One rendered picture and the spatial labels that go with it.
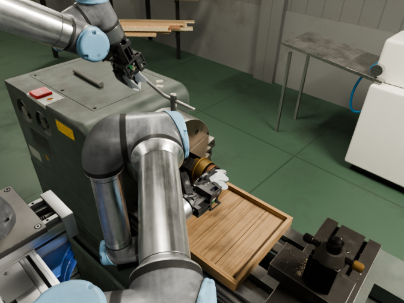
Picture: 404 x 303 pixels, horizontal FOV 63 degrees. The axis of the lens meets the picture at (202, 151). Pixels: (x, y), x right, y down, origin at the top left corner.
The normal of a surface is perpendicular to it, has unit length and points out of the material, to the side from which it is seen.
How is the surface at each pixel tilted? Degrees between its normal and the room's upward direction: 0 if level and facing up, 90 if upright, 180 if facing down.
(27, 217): 0
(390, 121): 90
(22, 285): 0
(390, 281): 0
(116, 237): 89
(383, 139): 90
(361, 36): 90
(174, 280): 13
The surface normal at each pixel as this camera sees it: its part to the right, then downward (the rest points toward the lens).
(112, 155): 0.06, 0.63
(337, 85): -0.68, 0.42
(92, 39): 0.63, 0.47
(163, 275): -0.06, -0.73
